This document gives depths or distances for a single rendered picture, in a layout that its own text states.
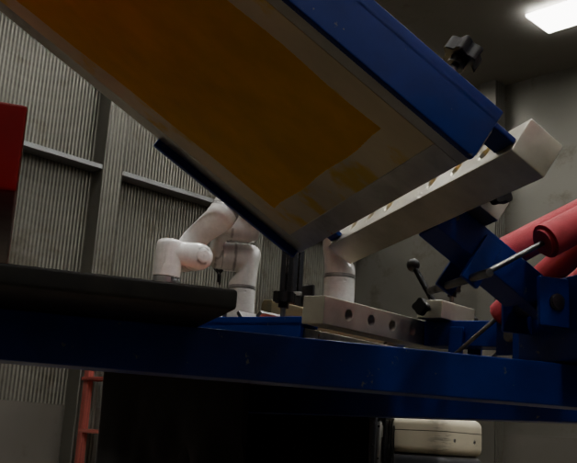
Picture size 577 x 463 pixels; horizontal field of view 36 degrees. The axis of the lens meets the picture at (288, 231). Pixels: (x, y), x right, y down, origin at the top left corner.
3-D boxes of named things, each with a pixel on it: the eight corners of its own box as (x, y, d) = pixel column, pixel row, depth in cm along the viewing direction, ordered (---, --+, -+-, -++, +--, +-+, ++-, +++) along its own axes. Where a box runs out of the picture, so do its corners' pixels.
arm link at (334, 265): (341, 283, 275) (344, 233, 279) (367, 277, 264) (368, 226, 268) (315, 278, 270) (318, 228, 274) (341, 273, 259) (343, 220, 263)
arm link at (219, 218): (243, 218, 249) (205, 276, 239) (219, 223, 259) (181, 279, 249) (222, 198, 245) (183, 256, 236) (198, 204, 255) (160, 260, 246)
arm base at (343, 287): (341, 333, 275) (344, 285, 278) (372, 332, 266) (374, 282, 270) (307, 327, 264) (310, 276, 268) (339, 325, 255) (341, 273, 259)
